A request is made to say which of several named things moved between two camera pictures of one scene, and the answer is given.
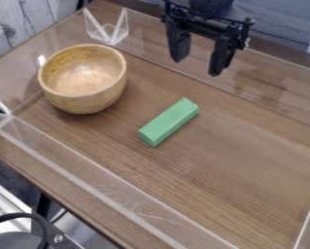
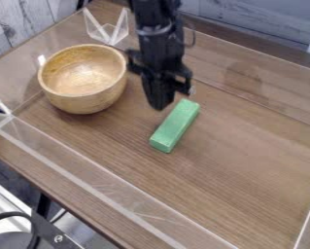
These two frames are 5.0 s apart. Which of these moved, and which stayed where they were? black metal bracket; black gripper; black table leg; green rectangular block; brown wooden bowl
Moved: black gripper; green rectangular block
Stayed: brown wooden bowl; black table leg; black metal bracket
